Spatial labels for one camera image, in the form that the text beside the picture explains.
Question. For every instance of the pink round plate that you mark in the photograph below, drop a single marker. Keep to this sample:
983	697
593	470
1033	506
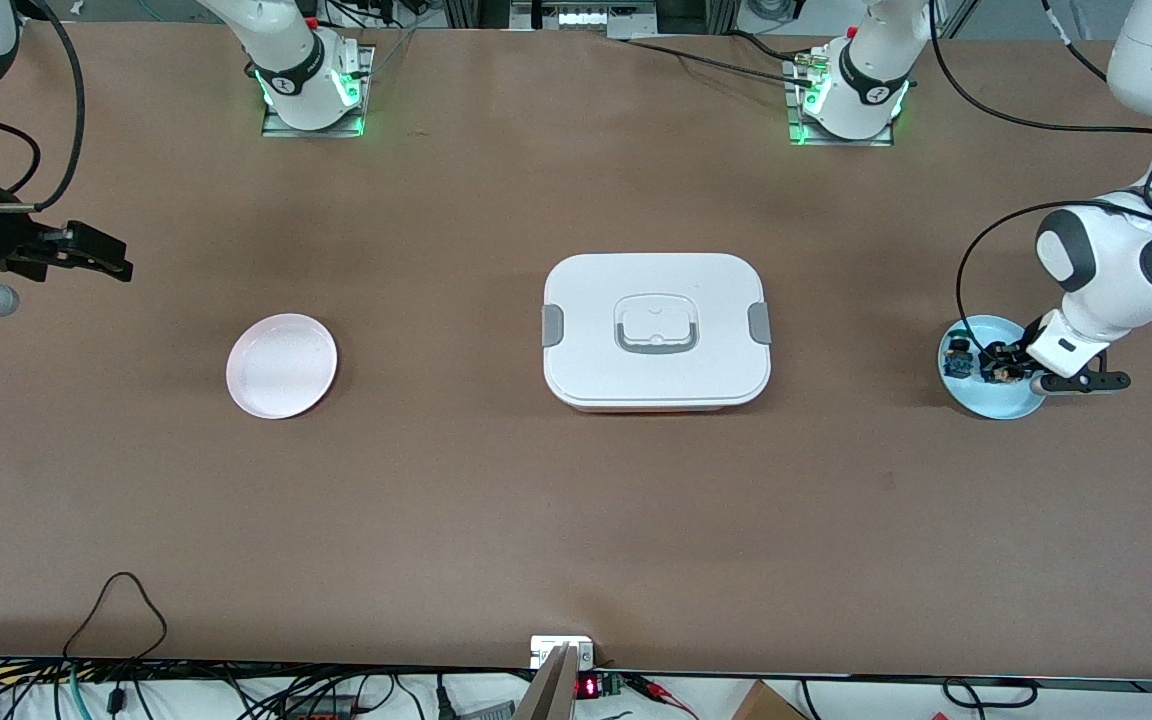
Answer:
281	365

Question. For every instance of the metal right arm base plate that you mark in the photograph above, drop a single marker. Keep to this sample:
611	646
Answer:
361	95

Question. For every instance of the brown cardboard box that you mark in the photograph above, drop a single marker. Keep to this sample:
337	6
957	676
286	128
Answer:
766	705

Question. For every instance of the red digit display module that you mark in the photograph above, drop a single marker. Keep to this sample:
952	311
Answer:
588	687

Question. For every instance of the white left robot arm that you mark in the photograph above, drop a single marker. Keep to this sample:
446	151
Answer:
1116	270

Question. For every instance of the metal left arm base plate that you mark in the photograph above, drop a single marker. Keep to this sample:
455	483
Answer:
796	110

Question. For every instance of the grey camera mounting post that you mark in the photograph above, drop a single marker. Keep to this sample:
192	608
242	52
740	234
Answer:
554	685

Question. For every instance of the silver equipment with lights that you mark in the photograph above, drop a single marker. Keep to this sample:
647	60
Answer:
586	18

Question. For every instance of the white lidded container grey latches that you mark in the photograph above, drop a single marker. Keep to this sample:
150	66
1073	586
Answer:
656	300

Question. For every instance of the light blue round plate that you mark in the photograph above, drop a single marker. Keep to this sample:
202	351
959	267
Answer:
1001	402

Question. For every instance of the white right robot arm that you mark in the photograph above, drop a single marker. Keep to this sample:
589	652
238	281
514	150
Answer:
286	45

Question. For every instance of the red test leads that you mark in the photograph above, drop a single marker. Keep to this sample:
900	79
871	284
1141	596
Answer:
651	686

